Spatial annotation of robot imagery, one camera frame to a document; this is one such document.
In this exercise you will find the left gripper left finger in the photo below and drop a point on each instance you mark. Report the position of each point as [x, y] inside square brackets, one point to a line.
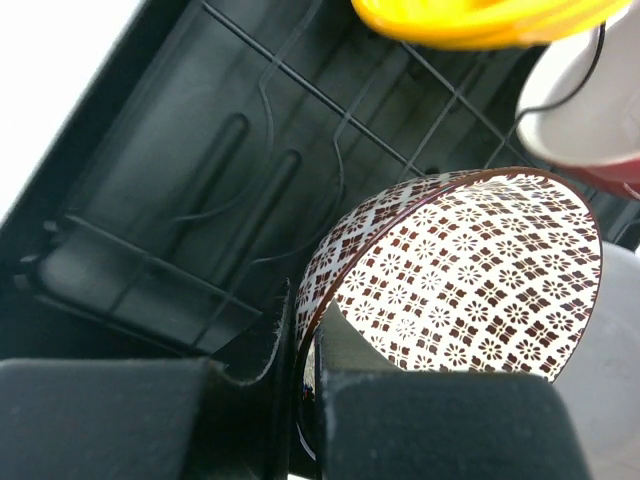
[81, 401]

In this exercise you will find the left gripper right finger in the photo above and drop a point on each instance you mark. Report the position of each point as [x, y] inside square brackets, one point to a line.
[376, 421]

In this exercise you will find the brown patterned white bowl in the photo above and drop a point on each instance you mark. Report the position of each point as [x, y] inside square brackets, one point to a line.
[492, 270]

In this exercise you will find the black drip tray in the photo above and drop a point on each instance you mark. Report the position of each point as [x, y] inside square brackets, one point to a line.
[210, 165]

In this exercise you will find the red bowl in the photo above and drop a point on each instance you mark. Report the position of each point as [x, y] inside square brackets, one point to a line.
[580, 104]

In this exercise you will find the yellow bowl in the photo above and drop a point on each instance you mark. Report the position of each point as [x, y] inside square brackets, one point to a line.
[484, 25]

